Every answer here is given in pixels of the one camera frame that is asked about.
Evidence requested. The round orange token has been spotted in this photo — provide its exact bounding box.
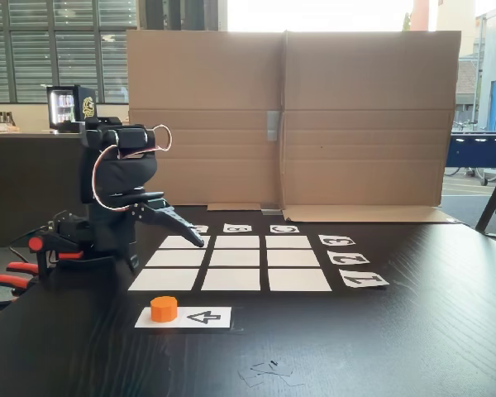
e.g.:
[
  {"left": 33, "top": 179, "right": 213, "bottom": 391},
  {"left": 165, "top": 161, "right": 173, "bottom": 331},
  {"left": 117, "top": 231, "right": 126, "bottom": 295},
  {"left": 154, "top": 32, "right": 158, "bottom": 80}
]
[{"left": 150, "top": 295, "right": 178, "bottom": 323}]

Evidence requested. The white paper grid square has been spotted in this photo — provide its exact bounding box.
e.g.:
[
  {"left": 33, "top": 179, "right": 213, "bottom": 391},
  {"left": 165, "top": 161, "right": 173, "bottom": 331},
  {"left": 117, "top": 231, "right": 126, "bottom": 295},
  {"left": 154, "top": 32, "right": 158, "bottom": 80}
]
[
  {"left": 214, "top": 235, "right": 260, "bottom": 249},
  {"left": 127, "top": 268, "right": 200, "bottom": 292},
  {"left": 265, "top": 235, "right": 312, "bottom": 249},
  {"left": 159, "top": 235, "right": 211, "bottom": 249},
  {"left": 266, "top": 249, "right": 322, "bottom": 267},
  {"left": 267, "top": 268, "right": 333, "bottom": 292},
  {"left": 201, "top": 268, "right": 260, "bottom": 292},
  {"left": 145, "top": 249, "right": 207, "bottom": 267},
  {"left": 209, "top": 249, "right": 260, "bottom": 267}
]

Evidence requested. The black mini fridge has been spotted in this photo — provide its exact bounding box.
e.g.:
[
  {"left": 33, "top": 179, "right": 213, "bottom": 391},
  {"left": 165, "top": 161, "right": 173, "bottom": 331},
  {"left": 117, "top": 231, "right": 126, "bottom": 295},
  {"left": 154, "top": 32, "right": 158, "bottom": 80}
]
[{"left": 46, "top": 84, "right": 97, "bottom": 134}]

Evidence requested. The white arrow paper sheet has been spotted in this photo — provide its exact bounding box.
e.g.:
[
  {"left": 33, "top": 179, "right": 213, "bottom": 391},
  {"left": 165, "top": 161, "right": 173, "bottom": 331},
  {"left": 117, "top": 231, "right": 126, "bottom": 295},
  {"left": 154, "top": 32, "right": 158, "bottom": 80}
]
[{"left": 134, "top": 306, "right": 233, "bottom": 330}]

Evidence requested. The black clamp with orange knob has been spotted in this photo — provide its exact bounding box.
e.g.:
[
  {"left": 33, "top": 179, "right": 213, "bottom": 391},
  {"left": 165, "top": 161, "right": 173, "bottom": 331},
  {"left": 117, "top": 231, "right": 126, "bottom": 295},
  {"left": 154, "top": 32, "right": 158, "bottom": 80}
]
[{"left": 26, "top": 233, "right": 84, "bottom": 280}]

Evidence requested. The dark counter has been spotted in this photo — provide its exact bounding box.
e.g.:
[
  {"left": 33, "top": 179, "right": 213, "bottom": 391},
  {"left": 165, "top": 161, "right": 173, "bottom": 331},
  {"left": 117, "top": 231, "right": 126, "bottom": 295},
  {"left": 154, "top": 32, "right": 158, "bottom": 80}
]
[{"left": 0, "top": 132, "right": 129, "bottom": 248}]

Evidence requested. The grey tape strip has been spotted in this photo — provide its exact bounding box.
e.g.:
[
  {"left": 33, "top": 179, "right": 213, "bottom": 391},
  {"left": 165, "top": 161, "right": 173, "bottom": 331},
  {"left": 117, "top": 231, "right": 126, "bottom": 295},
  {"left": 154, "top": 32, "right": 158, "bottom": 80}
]
[{"left": 266, "top": 110, "right": 281, "bottom": 144}]

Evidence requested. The large brown cardboard screen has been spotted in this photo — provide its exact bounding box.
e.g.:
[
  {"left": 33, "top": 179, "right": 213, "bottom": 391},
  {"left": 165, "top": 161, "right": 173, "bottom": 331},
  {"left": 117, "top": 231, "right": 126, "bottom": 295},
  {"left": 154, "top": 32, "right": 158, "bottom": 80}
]
[{"left": 125, "top": 28, "right": 463, "bottom": 224}]

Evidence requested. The paper sheet number 3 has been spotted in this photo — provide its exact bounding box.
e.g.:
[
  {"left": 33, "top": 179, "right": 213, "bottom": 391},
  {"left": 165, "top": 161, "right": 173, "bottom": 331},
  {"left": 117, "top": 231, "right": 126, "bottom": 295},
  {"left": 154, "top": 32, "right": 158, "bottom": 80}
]
[{"left": 317, "top": 234, "right": 354, "bottom": 248}]

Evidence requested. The paper sheet number 2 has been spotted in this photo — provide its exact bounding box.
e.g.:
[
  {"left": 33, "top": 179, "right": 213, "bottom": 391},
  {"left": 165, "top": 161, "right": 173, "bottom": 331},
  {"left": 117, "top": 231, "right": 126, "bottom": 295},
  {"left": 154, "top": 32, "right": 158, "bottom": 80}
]
[{"left": 327, "top": 250, "right": 371, "bottom": 265}]

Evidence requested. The paper sheet number 1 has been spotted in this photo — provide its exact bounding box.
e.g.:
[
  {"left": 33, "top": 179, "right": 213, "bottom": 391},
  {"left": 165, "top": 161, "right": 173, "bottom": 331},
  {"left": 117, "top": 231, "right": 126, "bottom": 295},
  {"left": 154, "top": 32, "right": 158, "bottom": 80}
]
[{"left": 338, "top": 268, "right": 390, "bottom": 289}]

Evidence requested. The dark slanted stand leg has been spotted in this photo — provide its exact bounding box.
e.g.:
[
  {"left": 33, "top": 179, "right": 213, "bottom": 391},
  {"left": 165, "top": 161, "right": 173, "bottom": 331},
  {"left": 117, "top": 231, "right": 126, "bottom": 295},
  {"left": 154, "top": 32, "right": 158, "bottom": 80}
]
[{"left": 475, "top": 144, "right": 496, "bottom": 241}]

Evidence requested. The white servo cable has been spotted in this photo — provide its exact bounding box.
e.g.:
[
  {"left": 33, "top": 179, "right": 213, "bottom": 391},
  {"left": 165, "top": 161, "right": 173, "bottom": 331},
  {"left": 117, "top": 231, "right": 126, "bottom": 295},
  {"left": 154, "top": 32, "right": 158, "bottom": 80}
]
[{"left": 90, "top": 123, "right": 173, "bottom": 213}]

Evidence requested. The black power cable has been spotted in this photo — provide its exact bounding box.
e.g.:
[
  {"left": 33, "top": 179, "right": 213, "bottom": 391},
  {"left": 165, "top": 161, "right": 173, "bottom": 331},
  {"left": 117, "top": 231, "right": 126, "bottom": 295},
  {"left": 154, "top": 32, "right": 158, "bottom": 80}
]
[{"left": 8, "top": 226, "right": 49, "bottom": 265}]

